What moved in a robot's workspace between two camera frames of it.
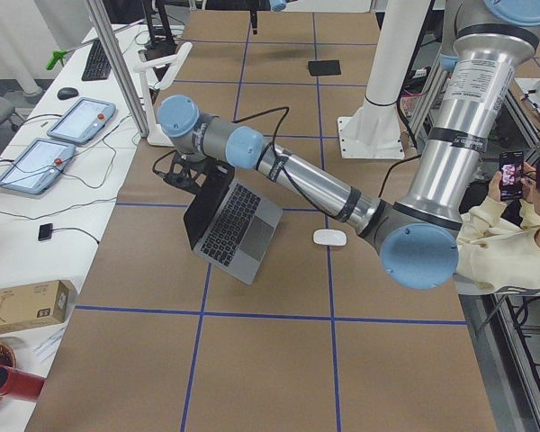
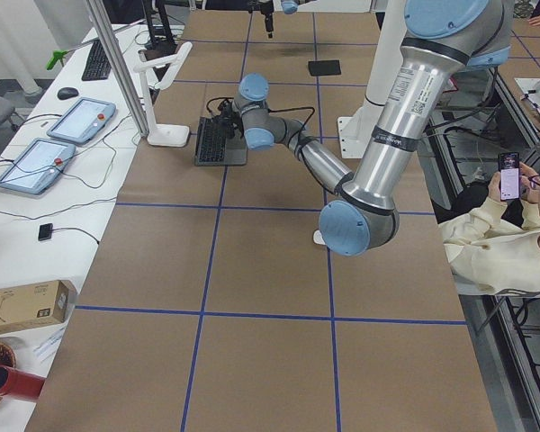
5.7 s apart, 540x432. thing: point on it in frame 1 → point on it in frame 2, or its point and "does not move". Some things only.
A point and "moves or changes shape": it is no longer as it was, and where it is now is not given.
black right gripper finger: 253,22 → 267,8
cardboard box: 26,307 does not move
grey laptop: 232,227 moves or changes shape
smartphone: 511,174 does not move
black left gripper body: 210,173 → 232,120
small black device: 45,231 does not move
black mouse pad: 324,67 does not move
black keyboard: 98,66 does not move
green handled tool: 57,56 does not move
